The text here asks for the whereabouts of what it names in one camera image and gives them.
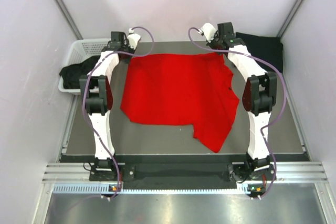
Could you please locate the red t shirt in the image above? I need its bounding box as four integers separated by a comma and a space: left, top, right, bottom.
121, 52, 239, 153

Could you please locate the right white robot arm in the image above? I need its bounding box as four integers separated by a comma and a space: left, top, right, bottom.
200, 23, 277, 180

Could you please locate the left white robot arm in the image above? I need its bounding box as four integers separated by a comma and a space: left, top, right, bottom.
79, 29, 141, 180

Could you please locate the folded black t shirt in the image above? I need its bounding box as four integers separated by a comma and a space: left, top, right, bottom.
236, 33, 284, 73

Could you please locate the black t shirt in basket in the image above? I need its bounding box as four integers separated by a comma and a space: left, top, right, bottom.
59, 55, 100, 89

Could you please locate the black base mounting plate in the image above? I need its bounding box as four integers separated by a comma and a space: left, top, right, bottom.
88, 162, 278, 189

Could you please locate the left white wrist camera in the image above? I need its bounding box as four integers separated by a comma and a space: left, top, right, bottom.
127, 28, 141, 50

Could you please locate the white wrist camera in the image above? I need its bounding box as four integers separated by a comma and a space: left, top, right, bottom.
127, 28, 141, 50
197, 23, 218, 42

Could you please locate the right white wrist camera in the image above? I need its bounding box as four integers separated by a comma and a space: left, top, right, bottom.
197, 23, 218, 42

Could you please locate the aluminium frame rail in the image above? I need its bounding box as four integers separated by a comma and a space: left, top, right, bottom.
43, 162, 328, 183

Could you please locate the grey slotted cable duct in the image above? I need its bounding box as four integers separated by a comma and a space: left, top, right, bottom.
52, 183, 266, 195

